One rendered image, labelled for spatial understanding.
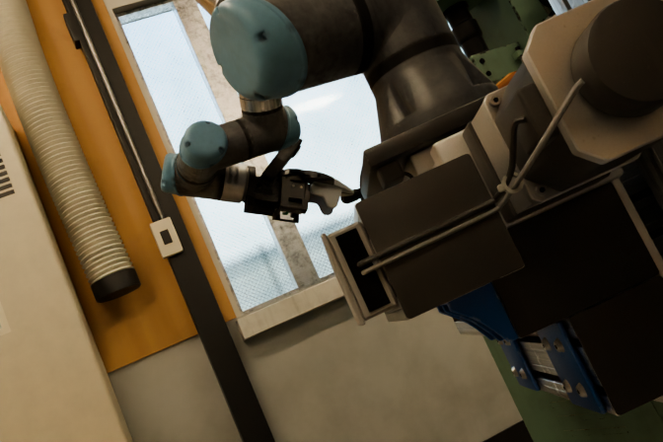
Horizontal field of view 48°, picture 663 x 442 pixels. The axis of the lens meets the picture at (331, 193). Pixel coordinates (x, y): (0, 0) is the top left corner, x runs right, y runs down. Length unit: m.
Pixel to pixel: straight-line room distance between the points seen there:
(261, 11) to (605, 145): 0.46
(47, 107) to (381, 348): 1.46
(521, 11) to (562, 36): 1.25
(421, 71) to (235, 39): 0.21
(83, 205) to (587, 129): 2.28
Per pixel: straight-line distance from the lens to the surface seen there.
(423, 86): 0.82
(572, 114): 0.43
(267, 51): 0.78
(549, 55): 0.43
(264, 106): 1.29
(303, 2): 0.82
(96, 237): 2.56
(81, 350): 2.40
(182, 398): 2.68
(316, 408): 2.73
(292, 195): 1.38
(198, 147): 1.24
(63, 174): 2.63
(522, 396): 1.68
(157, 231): 2.64
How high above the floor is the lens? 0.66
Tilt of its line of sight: 10 degrees up
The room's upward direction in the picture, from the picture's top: 25 degrees counter-clockwise
